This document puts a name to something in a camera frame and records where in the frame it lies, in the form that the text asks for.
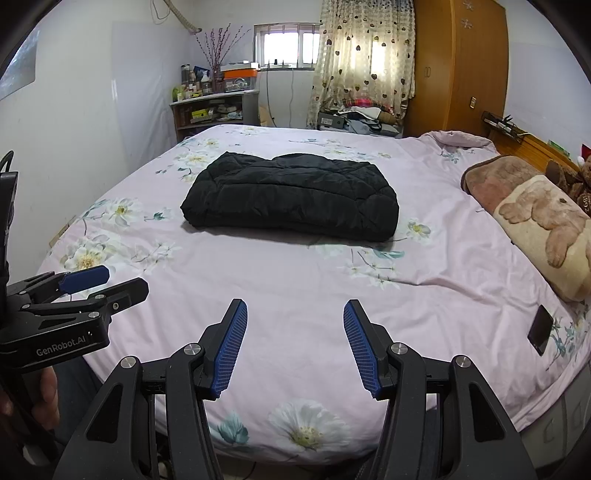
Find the person's left hand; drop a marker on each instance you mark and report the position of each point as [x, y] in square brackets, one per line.
[48, 399]

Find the wooden wardrobe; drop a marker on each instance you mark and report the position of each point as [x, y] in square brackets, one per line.
[452, 69]

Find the vase with dried branches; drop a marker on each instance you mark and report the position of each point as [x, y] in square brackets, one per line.
[217, 60]

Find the grey box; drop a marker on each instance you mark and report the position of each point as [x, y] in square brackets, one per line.
[330, 121]

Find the cardboard box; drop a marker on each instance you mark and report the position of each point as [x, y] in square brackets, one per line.
[265, 117]

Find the bear print blanket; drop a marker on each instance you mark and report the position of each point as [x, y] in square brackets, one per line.
[545, 217]

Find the brown plush toy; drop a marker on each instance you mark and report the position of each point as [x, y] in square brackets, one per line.
[565, 177]

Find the pink floral duvet bed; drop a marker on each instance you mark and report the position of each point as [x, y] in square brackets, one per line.
[286, 277]

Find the shiny wall poster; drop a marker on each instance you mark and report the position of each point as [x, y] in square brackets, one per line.
[21, 60]

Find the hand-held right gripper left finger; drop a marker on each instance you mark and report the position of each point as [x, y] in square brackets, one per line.
[231, 350]

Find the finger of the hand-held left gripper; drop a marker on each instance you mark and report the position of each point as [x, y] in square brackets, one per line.
[85, 278]
[129, 290]

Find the black padded jacket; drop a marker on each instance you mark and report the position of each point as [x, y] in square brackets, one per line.
[291, 194]

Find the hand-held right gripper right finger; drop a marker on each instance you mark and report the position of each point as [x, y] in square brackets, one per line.
[360, 350]

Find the cluster of bottles and jars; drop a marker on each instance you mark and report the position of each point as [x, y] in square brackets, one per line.
[194, 85]

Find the patterned grey mattress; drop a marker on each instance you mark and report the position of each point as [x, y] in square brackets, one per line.
[558, 415]

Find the wooden shelf unit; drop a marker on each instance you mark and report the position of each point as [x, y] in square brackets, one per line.
[249, 108]

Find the pile of clothes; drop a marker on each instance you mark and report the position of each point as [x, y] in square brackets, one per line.
[364, 117]

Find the orange lidded storage box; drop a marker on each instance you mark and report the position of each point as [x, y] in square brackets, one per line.
[240, 81]

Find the person's dark trousers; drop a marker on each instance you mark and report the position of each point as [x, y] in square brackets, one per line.
[76, 392]

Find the heart print curtain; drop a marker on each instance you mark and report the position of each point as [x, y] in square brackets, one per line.
[360, 46]

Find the black smartphone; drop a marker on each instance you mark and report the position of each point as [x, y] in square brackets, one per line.
[540, 330]

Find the wooden headboard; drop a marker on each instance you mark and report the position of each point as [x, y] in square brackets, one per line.
[531, 147]

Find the barred window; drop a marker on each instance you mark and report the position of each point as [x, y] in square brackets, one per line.
[281, 46]

